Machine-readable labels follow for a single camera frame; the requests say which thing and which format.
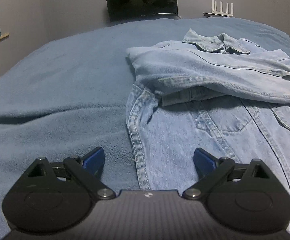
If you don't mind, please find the white wifi router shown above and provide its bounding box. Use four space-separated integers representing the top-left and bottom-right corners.
202 0 234 17

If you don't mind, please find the blue fleece bed blanket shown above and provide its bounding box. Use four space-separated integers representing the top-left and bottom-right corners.
0 18 290 238

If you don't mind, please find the light blue denim jacket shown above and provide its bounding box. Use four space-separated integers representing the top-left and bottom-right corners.
124 28 290 240

